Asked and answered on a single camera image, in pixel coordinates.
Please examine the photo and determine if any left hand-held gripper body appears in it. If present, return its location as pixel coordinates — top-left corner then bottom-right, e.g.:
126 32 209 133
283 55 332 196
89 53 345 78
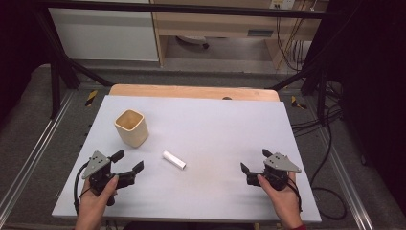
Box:
81 150 137 207

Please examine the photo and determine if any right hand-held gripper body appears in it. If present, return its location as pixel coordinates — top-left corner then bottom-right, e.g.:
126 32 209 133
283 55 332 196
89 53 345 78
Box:
246 151 303 192

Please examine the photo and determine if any person's right hand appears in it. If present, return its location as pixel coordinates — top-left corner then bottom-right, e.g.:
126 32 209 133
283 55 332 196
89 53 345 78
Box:
256 172 305 230

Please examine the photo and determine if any person's left hand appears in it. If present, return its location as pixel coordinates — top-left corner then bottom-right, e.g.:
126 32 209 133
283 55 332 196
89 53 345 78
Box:
75 174 120 225

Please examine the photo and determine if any beige square cup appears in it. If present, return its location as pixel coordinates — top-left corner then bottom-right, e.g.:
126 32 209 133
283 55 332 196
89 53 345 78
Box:
113 108 150 149

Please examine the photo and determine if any white cylindrical tube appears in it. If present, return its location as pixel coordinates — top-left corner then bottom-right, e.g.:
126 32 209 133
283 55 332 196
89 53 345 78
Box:
161 149 188 172

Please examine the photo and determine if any yellow black tape marker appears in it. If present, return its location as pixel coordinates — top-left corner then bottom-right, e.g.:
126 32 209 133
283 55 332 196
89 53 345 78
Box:
84 89 99 108
290 95 308 111

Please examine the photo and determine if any wooden table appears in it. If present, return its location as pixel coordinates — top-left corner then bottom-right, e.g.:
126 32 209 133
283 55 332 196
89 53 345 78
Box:
108 83 282 103

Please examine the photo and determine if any dark curtain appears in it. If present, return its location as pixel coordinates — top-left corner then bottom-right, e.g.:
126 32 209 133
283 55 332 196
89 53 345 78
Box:
327 0 406 207
0 0 54 126

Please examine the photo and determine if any white cabinet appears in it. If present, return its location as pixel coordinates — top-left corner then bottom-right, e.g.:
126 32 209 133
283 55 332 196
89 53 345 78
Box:
47 0 160 62

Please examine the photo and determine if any office chair caster base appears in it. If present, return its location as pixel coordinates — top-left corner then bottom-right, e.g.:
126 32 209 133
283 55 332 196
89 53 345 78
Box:
174 34 211 50

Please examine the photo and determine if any light wooden desk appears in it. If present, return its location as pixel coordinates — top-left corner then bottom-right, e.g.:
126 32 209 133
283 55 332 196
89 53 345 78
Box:
148 0 330 70

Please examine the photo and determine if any white power strip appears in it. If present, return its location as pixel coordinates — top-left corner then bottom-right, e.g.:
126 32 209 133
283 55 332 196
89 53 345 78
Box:
268 0 297 11

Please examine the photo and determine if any left hand-held gripper cable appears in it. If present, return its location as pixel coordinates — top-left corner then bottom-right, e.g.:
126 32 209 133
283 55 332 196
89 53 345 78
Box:
73 161 91 215

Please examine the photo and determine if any hand-held gripper cable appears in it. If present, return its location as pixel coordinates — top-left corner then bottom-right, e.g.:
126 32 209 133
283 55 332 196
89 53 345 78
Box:
73 161 91 215
286 176 304 214

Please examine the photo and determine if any right hand-held gripper cable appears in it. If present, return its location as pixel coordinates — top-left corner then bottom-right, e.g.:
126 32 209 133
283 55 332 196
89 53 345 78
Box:
286 176 304 214

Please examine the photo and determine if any black floor cable loop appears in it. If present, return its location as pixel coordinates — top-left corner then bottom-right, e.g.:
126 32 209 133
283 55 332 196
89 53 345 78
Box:
309 104 348 221

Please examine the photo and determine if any black floor cables bundle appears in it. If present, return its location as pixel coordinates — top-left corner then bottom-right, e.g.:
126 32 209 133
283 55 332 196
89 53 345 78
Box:
290 106 343 138

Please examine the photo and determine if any aluminium floor rail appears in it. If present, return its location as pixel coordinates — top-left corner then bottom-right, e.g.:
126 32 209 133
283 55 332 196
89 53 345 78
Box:
318 127 375 230
0 90 77 222

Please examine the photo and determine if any hanging cables bundle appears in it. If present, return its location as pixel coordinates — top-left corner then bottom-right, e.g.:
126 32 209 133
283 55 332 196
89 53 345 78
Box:
275 15 316 73

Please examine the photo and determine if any black metal frame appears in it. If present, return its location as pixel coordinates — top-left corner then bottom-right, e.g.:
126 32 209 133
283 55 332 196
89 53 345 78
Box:
31 0 348 120

